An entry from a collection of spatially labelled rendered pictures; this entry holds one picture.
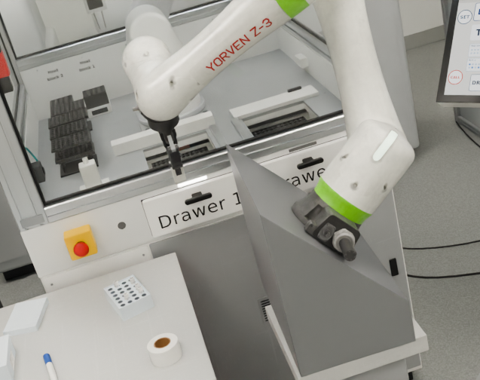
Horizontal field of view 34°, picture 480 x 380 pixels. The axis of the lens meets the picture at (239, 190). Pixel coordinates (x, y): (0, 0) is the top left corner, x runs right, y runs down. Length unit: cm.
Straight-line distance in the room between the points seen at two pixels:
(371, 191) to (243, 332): 94
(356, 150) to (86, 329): 83
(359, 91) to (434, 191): 211
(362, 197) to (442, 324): 145
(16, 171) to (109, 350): 52
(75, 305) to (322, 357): 75
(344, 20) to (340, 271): 54
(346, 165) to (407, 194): 225
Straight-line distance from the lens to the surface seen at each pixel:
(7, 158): 207
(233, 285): 229
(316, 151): 216
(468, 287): 312
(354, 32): 173
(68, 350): 194
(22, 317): 211
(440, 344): 287
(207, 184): 212
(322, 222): 153
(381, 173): 155
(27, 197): 211
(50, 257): 218
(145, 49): 173
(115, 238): 217
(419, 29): 574
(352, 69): 172
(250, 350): 243
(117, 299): 200
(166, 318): 192
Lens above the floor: 180
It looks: 26 degrees down
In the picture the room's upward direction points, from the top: 15 degrees counter-clockwise
